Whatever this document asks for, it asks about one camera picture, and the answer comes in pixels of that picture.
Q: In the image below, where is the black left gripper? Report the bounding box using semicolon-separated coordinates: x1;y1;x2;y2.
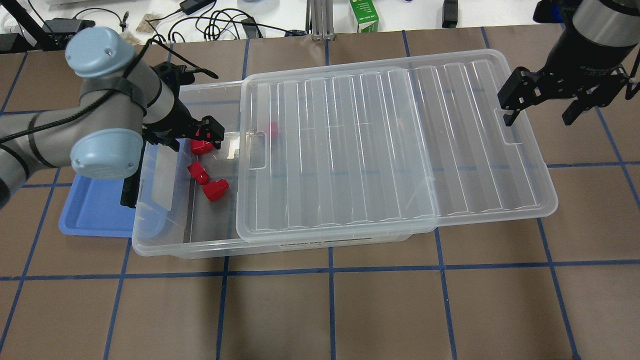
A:
142;63;226;151

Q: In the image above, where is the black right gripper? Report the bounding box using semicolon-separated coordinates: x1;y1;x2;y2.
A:
497;66;633;126

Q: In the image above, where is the clear plastic box lid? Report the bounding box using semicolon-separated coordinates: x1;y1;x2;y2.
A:
235;48;559;244

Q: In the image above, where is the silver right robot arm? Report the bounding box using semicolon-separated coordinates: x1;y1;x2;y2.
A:
497;0;640;126

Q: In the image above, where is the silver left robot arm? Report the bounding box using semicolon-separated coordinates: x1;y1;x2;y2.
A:
0;27;226;207

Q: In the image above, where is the clear plastic storage box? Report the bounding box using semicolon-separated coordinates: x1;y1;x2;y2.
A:
132;72;434;259

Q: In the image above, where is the black power adapter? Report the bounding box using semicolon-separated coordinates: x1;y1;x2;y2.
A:
179;0;217;15

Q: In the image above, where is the blue plastic tray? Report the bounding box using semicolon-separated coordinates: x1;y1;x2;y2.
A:
58;175;135;239

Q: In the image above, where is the green white carton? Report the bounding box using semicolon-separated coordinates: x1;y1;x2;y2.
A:
348;0;380;34

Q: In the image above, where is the black box latch handle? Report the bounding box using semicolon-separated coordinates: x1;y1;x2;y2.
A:
119;173;140;208

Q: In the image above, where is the aluminium frame post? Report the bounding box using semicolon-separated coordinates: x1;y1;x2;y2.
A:
306;0;335;41

